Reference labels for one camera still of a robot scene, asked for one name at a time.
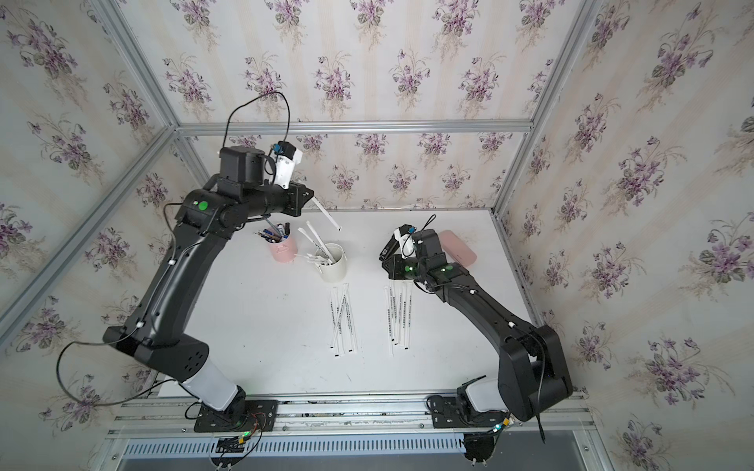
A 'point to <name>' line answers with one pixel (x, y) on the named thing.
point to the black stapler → (390, 248)
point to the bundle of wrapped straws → (322, 257)
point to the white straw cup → (334, 272)
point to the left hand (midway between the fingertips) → (315, 192)
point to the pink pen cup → (286, 251)
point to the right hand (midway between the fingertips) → (387, 264)
